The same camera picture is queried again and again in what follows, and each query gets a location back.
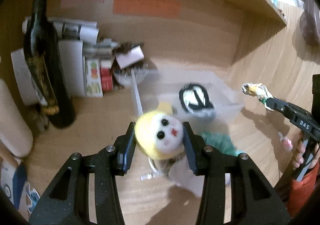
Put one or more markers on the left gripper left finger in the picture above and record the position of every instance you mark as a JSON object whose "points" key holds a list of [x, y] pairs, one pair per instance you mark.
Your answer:
{"points": [[65, 201]]}

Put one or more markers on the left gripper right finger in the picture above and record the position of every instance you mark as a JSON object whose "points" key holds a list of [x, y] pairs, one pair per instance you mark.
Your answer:
{"points": [[253, 199]]}

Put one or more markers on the white patterned fabric piece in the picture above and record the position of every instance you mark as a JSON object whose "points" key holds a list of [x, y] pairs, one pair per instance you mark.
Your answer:
{"points": [[259, 91]]}

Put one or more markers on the green knitted cloth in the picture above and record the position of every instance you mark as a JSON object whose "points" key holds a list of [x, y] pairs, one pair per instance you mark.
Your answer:
{"points": [[221, 142]]}

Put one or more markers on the yellow white felt doll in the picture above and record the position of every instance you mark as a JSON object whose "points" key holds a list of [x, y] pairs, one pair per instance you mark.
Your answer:
{"points": [[159, 135]]}

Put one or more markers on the pink white small toy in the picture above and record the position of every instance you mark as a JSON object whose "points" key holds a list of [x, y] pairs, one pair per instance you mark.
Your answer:
{"points": [[285, 142]]}

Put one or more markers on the cream mug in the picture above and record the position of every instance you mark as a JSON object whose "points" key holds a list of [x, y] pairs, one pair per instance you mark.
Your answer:
{"points": [[15, 133]]}

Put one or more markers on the clear plastic storage box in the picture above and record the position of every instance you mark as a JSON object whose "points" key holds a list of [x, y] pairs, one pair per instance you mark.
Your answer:
{"points": [[150, 88]]}

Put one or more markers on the fruit pattern carton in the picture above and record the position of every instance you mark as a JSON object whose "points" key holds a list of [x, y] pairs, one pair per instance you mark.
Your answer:
{"points": [[93, 87]]}

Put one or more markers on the red box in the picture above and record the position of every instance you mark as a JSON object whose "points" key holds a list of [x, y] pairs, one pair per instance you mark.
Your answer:
{"points": [[106, 76]]}

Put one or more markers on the white upright book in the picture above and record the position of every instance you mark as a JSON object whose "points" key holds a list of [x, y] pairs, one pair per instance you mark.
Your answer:
{"points": [[73, 66]]}

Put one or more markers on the small white cardboard box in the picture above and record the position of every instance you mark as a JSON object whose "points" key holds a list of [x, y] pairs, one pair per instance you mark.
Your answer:
{"points": [[133, 56]]}

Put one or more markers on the dark wine bottle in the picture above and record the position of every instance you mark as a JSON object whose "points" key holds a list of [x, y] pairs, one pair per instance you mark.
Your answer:
{"points": [[49, 82]]}

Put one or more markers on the stack of newspapers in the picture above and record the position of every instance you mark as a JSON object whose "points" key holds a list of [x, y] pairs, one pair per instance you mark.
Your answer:
{"points": [[82, 30]]}

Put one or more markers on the orange sticky note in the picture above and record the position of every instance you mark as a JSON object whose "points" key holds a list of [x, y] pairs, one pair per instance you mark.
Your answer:
{"points": [[148, 8]]}

